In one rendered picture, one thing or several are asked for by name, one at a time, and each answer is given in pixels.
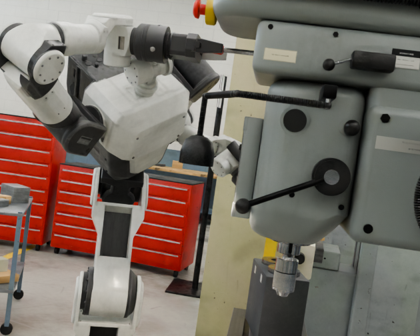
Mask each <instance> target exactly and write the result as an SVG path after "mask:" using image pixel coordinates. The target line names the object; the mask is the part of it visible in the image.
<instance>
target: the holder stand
mask: <svg viewBox="0 0 420 336"><path fill-rule="evenodd" d="M275 262H276V257H262V259H258V258H254V259H253V266H252V272H251V280H250V285H249V294H248V299H247V308H246V313H245V318H246V320H247V322H248V324H249V327H250V329H251V332H252V334H253V336H302V330H303V322H304V317H305V309H306V304H307V296H308V291H309V281H308V279H307V278H306V277H305V276H304V275H303V274H302V273H301V272H300V270H298V269H297V277H296V282H295V290H294V292H293V293H290V294H288V296H287V297H282V296H279V295H277V292H276V290H274V289H273V288H272V284H273V276H274V271H275Z"/></svg>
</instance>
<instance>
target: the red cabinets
mask: <svg viewBox="0 0 420 336"><path fill-rule="evenodd" d="M65 158H66V151H65V150H64V148H63V147H62V144H60V142H58V140H56V138H55V137H54V136H53V135H52V134H51V133H50V132H49V131H48V129H47V128H46V127H45V126H44V125H43V124H42V123H41V122H39V121H38V120H36V118H34V117H25V116H20V115H11V114H6V113H0V192H1V184H2V183H17V184H20V185H24V186H26V187H30V194H29V196H32V197H33V200H32V204H31V214H30V220H29V231H28V237H27V243H30V244H35V245H36V246H35V250H36V251H39V250H40V247H41V245H43V244H45V243H47V244H48V245H50V244H51V245H50V246H51V247H54V248H55V249H54V253H56V254H58V253H59V250H60V248H62V249H68V250H73V251H80V252H84V253H92V254H95V248H96V242H97V232H96V229H95V226H94V223H93V220H92V217H91V212H92V205H91V204H90V198H91V187H92V181H93V172H94V168H98V167H100V168H101V166H100V165H92V164H87V163H79V162H76V163H66V162H65ZM145 174H148V176H149V190H148V203H147V209H146V210H145V217H144V220H143V222H142V224H141V225H140V227H139V228H138V230H137V232H136V234H135V236H134V237H133V245H132V252H131V262H134V263H140V264H144V265H150V266H154V267H160V268H164V269H170V270H174V272H173V276H174V277H177V276H178V272H179V271H182V270H183V269H184V270H188V267H189V265H190V264H192V263H193V260H194V254H195V246H196V240H197V231H198V226H199V217H200V211H201V202H202V197H203V188H204V183H205V182H202V181H194V180H189V179H181V178H176V177H169V176H164V175H156V174H152V173H145ZM16 225H17V216H10V215H0V239H2V240H7V241H15V231H16Z"/></svg>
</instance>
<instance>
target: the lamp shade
mask: <svg viewBox="0 0 420 336"><path fill-rule="evenodd" d="M214 157H215V152H214V147H213V142H212V141H211V140H210V139H209V138H208V137H204V135H196V134H195V135H192V136H190V137H188V138H186V139H185V141H184V143H183V145H182V147H181V150H180V155H179V162H180V163H185V164H190V165H198V166H204V167H213V162H214Z"/></svg>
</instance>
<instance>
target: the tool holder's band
mask: <svg viewBox="0 0 420 336"><path fill-rule="evenodd" d="M276 262H278V263H281V264H284V265H298V264H299V260H298V259H296V258H293V259H285V258H283V256H282V255H279V256H277V257H276Z"/></svg>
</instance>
